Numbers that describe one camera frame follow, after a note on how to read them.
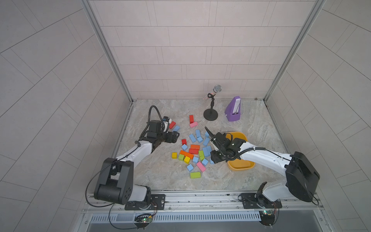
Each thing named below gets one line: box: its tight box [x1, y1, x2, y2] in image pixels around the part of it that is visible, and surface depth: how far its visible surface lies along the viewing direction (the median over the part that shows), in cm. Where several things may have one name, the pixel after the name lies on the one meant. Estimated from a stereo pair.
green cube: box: [178, 154, 186, 161], surface depth 86 cm
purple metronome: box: [224, 96, 242, 122], surface depth 102 cm
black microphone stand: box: [203, 84, 223, 121], surface depth 107 cm
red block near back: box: [189, 115, 195, 124], surface depth 105 cm
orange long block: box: [179, 149, 194, 160], surface depth 88 cm
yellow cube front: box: [184, 156, 191, 164], surface depth 85 cm
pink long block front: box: [196, 161, 207, 173], surface depth 84 cm
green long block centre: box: [198, 149, 206, 161], surface depth 88 cm
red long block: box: [188, 148, 200, 155], surface depth 91 cm
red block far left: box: [169, 120, 177, 130], surface depth 103 cm
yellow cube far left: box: [171, 152, 178, 160], surface depth 87 cm
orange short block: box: [190, 144, 200, 150], surface depth 93 cm
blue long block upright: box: [188, 133, 197, 143], surface depth 96 cm
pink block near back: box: [189, 121, 199, 129], surface depth 104 cm
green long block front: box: [189, 172, 201, 179], surface depth 81 cm
